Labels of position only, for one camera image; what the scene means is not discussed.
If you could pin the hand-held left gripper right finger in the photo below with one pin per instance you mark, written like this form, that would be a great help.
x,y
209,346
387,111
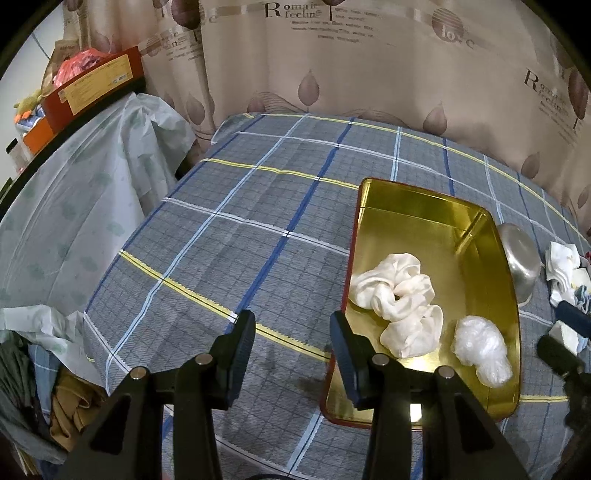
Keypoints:
x,y
345,362

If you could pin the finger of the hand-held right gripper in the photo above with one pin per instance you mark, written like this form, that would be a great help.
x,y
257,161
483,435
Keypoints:
x,y
573,319
558,356

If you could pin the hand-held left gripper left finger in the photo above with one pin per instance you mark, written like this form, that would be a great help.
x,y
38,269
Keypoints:
x,y
242,347

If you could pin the white sock with yellow trim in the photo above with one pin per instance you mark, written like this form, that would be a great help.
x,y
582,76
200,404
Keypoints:
x,y
580,278

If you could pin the gold metal tin tray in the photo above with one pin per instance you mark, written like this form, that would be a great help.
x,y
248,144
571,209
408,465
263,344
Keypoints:
x,y
415,240

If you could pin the white sock with yellow lining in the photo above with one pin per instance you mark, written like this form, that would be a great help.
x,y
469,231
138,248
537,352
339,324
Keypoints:
x,y
565,334

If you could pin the light blue cloth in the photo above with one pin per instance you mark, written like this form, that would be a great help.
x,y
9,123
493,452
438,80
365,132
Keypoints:
x,y
583,296

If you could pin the plain white sock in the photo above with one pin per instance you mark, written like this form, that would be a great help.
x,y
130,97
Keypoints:
x,y
558,263

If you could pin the crumpled clear plastic bag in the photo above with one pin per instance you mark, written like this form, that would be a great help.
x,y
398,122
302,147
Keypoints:
x,y
480,346

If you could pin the small metal bowl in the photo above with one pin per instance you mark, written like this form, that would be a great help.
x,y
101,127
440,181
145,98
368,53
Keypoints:
x,y
521,258

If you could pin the white fabric scrunchie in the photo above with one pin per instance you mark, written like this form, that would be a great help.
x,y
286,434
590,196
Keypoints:
x,y
397,286

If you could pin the grey plaid bed sheet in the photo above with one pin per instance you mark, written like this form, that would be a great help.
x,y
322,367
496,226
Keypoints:
x,y
231,230

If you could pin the tan cloth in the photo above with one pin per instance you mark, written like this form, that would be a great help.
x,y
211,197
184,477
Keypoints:
x,y
76,410

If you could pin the blue checked cloth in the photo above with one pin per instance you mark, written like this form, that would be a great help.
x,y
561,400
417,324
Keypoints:
x,y
44,374

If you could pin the white plastic cover sheet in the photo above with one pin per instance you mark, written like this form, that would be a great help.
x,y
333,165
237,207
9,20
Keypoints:
x,y
69,207

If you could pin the pile of clothes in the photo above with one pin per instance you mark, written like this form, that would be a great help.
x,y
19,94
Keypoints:
x,y
18,397

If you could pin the small orange box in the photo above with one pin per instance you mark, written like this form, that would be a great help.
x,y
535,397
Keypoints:
x,y
38,141

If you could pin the beige leaf print curtain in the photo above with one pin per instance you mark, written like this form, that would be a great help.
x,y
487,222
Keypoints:
x,y
369,69

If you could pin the large orange cardboard box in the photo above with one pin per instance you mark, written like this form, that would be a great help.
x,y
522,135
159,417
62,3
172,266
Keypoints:
x,y
92,87

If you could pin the yellow green plush toy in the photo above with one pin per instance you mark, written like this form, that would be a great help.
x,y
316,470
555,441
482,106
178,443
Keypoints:
x,y
28,102

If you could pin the red plastic bag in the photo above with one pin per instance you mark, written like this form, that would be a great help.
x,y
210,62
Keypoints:
x,y
76,67

